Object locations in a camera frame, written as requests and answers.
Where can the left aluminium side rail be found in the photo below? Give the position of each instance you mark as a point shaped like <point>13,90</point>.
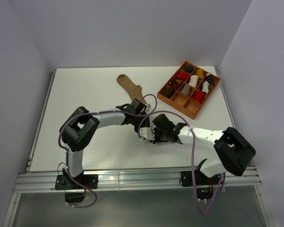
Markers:
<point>30,159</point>

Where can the red rolled sock upper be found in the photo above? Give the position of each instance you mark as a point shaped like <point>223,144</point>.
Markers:
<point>183,76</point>

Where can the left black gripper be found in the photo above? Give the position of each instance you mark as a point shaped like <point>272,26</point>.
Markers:
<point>146,122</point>

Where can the red rolled sock lower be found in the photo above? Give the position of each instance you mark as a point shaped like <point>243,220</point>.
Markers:
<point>198,96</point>

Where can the dark brown rolled sock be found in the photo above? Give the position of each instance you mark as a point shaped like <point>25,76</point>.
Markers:
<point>168,92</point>

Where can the tan brown sock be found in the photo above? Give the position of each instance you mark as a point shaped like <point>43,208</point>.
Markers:
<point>134,91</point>

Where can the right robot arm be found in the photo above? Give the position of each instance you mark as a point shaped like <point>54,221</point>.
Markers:
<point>212,165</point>

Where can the grey brown rolled sock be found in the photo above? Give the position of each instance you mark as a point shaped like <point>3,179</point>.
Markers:
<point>186,89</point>

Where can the argyle patterned rolled sock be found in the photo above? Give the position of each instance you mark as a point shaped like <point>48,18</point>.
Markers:
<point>175,82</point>

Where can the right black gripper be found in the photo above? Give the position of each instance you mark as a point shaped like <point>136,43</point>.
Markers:
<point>156,140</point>

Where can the right aluminium side rail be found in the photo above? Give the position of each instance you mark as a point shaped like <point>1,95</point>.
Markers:
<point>232,116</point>

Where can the dark teal rolled sock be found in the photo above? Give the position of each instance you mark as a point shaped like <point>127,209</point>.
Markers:
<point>189,69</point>

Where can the yellow rolled sock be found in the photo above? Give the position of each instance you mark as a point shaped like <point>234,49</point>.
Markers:
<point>200,73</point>

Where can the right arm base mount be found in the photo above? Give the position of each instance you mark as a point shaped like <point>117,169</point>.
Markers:
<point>201,180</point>

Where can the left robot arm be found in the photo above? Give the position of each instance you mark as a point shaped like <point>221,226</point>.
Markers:
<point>77,132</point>

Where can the orange divided sock tray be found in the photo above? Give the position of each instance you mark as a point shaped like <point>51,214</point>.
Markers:
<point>186,104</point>

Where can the black white striped sock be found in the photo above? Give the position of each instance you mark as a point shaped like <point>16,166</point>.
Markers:
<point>209,79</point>

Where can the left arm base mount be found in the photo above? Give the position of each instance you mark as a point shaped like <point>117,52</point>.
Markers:
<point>64,183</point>

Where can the cream rolled sock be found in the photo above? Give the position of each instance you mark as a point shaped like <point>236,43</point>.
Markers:
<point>193,81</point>

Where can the aluminium front rail frame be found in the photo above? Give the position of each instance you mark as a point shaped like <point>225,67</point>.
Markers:
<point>130,179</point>

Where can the white grey striped sock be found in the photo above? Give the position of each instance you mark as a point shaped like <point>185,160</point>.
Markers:
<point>205,87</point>

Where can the aluminium side rail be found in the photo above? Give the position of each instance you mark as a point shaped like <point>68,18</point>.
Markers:
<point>30,159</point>
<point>232,116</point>

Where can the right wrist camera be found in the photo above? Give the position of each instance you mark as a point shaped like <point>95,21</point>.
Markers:
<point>146,133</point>

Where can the red rolled sock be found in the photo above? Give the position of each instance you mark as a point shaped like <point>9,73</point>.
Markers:
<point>183,76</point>
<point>198,96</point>

